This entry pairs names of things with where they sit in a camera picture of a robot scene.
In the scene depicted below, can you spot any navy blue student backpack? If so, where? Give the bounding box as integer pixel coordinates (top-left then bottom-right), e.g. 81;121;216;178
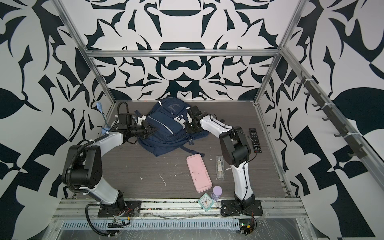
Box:
135;97;209;157

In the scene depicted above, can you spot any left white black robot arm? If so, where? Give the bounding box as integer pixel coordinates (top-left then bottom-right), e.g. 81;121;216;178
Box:
62;113;157;212

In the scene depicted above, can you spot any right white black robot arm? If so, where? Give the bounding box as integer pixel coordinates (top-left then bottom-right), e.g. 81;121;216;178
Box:
185;106;256;210

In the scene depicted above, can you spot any clear plastic ruler case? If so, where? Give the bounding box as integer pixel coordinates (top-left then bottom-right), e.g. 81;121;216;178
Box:
216;156;225;181

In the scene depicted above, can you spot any pink pencil case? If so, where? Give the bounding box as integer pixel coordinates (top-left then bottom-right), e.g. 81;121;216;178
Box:
186;154;212;193

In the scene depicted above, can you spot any black tv remote control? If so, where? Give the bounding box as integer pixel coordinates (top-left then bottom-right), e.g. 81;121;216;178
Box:
249;128;262;154

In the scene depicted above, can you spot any purple lidded small bottle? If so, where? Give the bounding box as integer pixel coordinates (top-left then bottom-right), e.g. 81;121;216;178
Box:
211;186;223;201

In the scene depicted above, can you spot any small green alarm clock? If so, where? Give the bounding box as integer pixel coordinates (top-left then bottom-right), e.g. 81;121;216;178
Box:
198;193;215;211

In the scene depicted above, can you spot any left small circuit board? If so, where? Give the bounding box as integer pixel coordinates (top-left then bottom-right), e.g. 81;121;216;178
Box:
107;218;131;229

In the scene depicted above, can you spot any right circuit board green light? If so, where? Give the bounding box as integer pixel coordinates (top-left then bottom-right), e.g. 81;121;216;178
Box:
239;219;257;236

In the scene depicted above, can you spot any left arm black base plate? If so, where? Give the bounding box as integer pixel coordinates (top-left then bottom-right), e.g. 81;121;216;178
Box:
98;201;142;218

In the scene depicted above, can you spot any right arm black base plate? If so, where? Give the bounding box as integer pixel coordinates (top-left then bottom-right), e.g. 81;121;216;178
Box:
220;199;264;217

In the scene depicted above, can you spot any white perforated cable tray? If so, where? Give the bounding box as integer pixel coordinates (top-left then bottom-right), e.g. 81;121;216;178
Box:
61;218;241;231

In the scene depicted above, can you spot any wall mounted hook rail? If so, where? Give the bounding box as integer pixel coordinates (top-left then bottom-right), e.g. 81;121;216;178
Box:
298;77;371;159

